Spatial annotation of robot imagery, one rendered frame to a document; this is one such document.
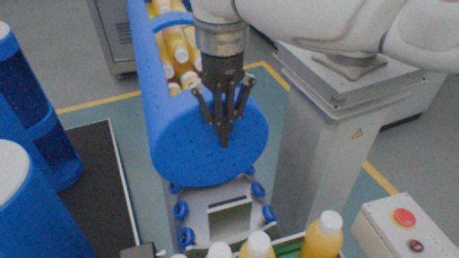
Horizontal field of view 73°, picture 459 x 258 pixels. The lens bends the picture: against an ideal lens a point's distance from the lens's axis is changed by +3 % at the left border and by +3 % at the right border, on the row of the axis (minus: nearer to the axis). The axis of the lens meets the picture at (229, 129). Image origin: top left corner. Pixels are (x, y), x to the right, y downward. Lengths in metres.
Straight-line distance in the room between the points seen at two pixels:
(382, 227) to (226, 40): 0.43
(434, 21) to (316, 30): 0.57
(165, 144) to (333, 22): 0.45
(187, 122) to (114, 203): 1.27
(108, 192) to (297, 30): 1.69
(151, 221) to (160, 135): 1.30
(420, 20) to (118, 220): 1.55
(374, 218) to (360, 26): 0.41
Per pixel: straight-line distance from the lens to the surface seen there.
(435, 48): 0.92
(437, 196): 2.34
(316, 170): 1.23
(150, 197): 2.01
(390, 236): 0.65
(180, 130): 0.65
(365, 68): 1.06
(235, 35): 0.48
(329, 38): 0.34
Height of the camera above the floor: 1.61
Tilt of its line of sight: 43 degrees down
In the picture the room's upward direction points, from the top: straight up
